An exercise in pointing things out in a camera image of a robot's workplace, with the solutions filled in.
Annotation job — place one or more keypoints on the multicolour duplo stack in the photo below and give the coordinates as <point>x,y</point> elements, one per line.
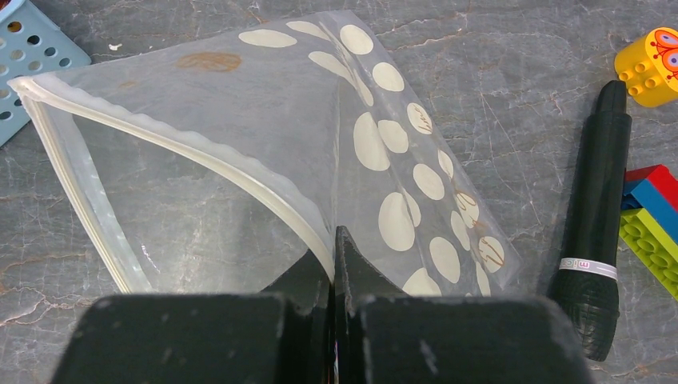
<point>649,221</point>

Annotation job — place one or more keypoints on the clear polka dot zip bag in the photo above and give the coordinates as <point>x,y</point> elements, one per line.
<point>214,165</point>

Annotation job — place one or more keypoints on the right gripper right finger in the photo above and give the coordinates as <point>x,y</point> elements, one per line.
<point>355,277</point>

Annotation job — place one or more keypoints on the yellow butterfly duplo block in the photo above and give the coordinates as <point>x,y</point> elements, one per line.
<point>649,68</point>

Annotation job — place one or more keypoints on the light blue plastic basket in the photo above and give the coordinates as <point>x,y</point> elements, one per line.
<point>30,44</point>

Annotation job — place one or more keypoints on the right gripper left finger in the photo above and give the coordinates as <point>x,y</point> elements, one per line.
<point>305,351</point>

